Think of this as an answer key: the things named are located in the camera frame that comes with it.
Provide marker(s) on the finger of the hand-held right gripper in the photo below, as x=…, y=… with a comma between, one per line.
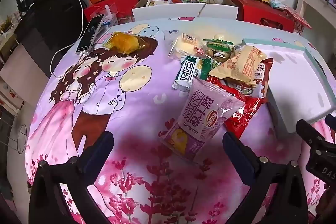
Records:
x=331, y=123
x=315, y=140

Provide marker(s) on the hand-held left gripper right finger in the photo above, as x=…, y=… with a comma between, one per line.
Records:
x=236, y=150

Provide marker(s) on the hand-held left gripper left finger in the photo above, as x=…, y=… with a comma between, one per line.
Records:
x=98, y=150

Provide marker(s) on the red snack packet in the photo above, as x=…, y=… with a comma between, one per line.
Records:
x=244, y=113

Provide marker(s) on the purple cake roll packet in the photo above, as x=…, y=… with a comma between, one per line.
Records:
x=202, y=113

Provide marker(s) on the white box with teal rim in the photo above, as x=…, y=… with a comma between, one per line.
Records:
x=288, y=74

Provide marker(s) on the dark red biscuit packet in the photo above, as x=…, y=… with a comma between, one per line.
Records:
x=261, y=74

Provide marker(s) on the beige snack packet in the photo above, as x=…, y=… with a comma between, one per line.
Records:
x=241, y=66

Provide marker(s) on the dark green white snack packet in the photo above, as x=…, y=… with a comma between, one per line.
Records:
x=208, y=65

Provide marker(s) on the white green biscuit packet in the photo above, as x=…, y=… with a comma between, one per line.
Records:
x=185, y=73

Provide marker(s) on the green label cookie packet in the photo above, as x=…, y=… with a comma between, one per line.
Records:
x=216, y=52

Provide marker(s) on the yellow jelly packet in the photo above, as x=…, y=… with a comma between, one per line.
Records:
x=124, y=43

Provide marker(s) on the cream round ball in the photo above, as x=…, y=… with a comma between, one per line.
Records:
x=220, y=37

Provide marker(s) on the white steamed cake packet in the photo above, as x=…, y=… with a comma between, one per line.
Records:
x=185, y=45

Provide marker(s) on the cartoon printed blanket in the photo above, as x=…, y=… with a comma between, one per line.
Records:
x=147, y=87

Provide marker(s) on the grey side cabinet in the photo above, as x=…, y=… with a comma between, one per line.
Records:
x=15, y=66

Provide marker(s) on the smartphone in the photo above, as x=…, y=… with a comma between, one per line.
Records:
x=90, y=32

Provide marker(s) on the white shelf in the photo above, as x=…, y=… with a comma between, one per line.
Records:
x=304, y=3

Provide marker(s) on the light blue packet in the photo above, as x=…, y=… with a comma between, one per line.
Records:
x=278, y=5

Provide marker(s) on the clear plastic box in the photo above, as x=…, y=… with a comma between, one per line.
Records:
x=97, y=10

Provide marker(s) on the red gift box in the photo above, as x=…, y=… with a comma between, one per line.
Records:
x=249, y=8

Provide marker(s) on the white cardboard box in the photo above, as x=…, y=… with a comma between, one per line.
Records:
x=162, y=12

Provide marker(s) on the white yellow small box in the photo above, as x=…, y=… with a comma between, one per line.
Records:
x=155, y=3

